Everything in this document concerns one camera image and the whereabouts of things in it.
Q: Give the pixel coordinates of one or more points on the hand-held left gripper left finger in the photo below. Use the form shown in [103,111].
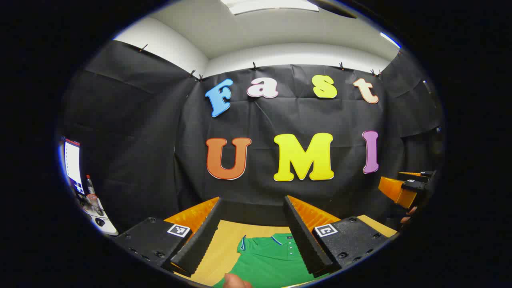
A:
[202,236]

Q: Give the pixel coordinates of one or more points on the black computer mouse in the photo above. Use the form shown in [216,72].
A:
[100,222]

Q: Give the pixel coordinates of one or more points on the red capped bottle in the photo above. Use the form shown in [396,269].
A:
[90,186]

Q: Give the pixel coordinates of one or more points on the green T-shirt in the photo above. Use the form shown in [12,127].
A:
[266,258]

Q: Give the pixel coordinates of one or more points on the black backdrop cloth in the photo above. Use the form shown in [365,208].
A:
[140,120]

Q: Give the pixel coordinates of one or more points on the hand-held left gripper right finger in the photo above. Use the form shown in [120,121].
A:
[306,236]

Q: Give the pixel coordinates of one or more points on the ceiling light panel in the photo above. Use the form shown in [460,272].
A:
[272,4]

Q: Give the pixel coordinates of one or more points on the white side desk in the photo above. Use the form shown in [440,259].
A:
[107,224]

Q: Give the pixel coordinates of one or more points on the computer monitor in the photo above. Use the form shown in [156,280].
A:
[72,164]

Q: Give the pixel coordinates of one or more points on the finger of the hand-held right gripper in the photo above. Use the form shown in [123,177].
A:
[416,174]
[394,192]

